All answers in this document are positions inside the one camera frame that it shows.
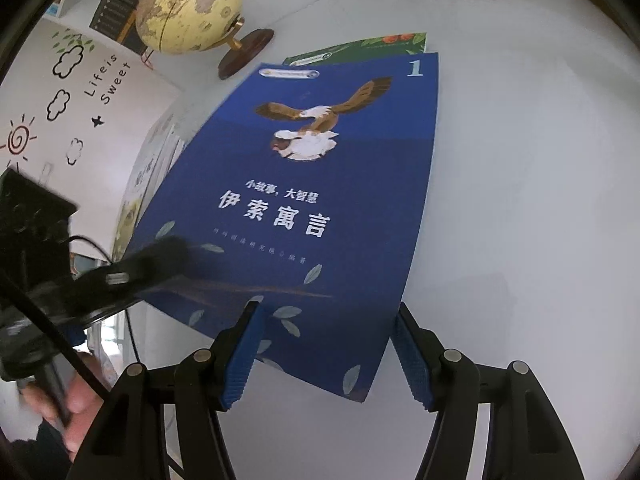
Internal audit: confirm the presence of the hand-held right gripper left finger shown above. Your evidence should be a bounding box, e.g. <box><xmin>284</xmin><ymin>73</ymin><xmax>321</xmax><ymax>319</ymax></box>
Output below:
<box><xmin>70</xmin><ymin>296</ymin><xmax>267</xmax><ymax>480</ymax></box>

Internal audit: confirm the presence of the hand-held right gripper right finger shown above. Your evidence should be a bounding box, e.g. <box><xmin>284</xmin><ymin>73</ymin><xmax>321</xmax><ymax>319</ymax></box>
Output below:
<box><xmin>391</xmin><ymin>301</ymin><xmax>586</xmax><ymax>480</ymax></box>

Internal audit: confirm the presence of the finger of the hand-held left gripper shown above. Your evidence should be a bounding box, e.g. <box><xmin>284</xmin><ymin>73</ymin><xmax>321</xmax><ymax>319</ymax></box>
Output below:
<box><xmin>74</xmin><ymin>236</ymin><xmax>194</xmax><ymax>328</ymax></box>

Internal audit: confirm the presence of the blue eagle book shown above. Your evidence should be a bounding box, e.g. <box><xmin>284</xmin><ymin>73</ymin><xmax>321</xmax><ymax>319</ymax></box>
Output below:
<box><xmin>124</xmin><ymin>51</ymin><xmax>441</xmax><ymax>405</ymax></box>

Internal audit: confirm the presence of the dark green mantis book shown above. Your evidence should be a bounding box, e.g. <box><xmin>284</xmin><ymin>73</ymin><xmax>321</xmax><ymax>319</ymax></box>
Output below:
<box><xmin>282</xmin><ymin>32</ymin><xmax>428</xmax><ymax>67</ymax></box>

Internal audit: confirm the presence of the row of dark hardcover books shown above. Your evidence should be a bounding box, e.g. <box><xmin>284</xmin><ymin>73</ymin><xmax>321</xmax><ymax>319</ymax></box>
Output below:
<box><xmin>89</xmin><ymin>0</ymin><xmax>166</xmax><ymax>56</ymax></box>

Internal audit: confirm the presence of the person's left hand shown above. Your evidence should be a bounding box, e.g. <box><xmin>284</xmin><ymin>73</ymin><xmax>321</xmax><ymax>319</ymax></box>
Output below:
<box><xmin>22</xmin><ymin>352</ymin><xmax>108</xmax><ymax>456</ymax></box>

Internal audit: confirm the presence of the white flower print book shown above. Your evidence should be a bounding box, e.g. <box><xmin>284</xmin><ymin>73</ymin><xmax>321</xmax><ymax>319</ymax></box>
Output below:
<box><xmin>111</xmin><ymin>112</ymin><xmax>188</xmax><ymax>263</ymax></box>

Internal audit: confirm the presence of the yellow desk globe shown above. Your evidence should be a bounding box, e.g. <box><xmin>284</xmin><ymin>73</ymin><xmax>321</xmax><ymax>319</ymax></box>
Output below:
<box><xmin>135</xmin><ymin>0</ymin><xmax>276</xmax><ymax>81</ymax></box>

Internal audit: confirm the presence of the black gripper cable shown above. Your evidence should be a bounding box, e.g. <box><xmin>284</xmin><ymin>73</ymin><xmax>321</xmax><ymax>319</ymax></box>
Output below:
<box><xmin>0</xmin><ymin>234</ymin><xmax>142</xmax><ymax>398</ymax></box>

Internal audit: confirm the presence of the wall decal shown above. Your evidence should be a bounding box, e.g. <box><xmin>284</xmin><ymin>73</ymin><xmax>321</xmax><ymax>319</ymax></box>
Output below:
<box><xmin>2</xmin><ymin>27</ymin><xmax>133</xmax><ymax>166</ymax></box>

